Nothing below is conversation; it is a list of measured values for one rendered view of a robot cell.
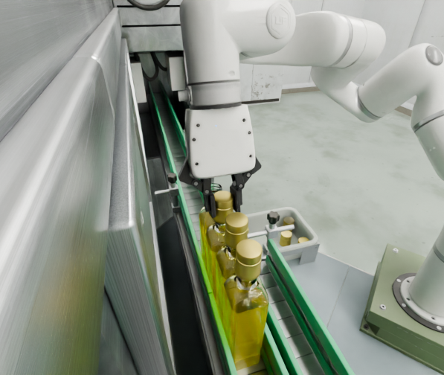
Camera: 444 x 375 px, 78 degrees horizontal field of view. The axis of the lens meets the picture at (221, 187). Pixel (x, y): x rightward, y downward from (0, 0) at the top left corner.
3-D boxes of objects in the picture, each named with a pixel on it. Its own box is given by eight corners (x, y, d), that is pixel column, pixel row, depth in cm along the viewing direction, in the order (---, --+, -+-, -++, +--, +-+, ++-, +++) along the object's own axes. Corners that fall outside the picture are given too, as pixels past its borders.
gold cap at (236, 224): (222, 234, 44) (222, 213, 41) (242, 230, 45) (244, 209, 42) (228, 251, 41) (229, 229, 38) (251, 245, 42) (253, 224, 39)
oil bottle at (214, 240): (207, 291, 62) (204, 220, 50) (230, 285, 64) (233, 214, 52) (213, 314, 58) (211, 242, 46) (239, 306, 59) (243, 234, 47)
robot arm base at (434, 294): (400, 263, 74) (422, 219, 65) (457, 282, 69) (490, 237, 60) (399, 310, 63) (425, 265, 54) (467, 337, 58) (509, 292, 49)
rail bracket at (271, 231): (227, 255, 70) (227, 218, 63) (286, 242, 74) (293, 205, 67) (230, 264, 68) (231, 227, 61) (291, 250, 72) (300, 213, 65)
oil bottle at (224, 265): (215, 314, 58) (213, 242, 46) (240, 307, 59) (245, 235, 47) (223, 341, 53) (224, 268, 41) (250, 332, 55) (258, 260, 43)
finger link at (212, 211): (192, 181, 41) (197, 222, 43) (213, 178, 42) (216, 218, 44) (188, 175, 44) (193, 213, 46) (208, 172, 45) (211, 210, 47)
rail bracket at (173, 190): (158, 210, 87) (152, 173, 79) (179, 206, 88) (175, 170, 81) (159, 218, 84) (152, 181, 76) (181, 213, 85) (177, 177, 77)
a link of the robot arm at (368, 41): (384, 79, 43) (316, 132, 55) (444, 82, 53) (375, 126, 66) (338, 1, 47) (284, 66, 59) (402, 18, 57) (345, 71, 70)
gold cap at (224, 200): (210, 212, 48) (210, 192, 46) (229, 208, 49) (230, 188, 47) (216, 225, 45) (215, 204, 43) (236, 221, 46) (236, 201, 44)
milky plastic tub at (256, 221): (230, 236, 94) (230, 216, 89) (289, 224, 99) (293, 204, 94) (248, 277, 80) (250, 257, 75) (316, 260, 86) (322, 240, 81)
